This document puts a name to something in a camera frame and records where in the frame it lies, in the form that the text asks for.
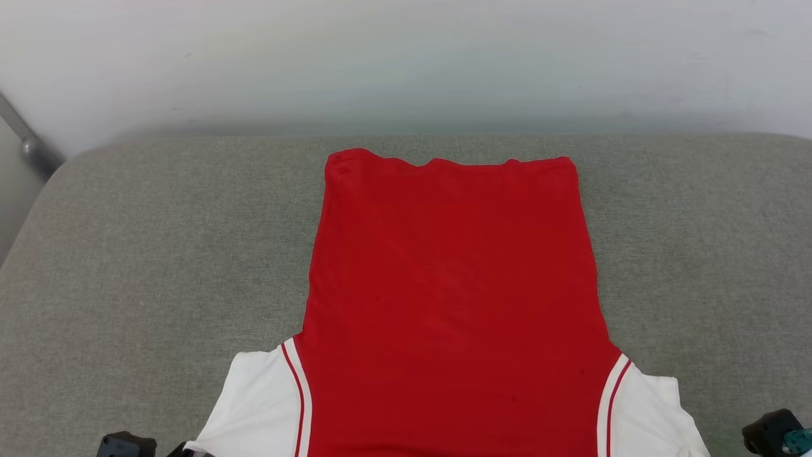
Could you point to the red and white jersey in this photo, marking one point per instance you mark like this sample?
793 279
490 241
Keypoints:
453 304

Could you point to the grey fabric sofa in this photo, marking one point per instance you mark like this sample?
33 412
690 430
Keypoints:
158 266

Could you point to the grey metal pole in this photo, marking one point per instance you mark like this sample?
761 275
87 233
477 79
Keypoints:
35 152

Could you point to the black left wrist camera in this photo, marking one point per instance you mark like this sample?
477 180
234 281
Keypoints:
124 445

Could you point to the teal right camera connector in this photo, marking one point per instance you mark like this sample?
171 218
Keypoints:
799 441

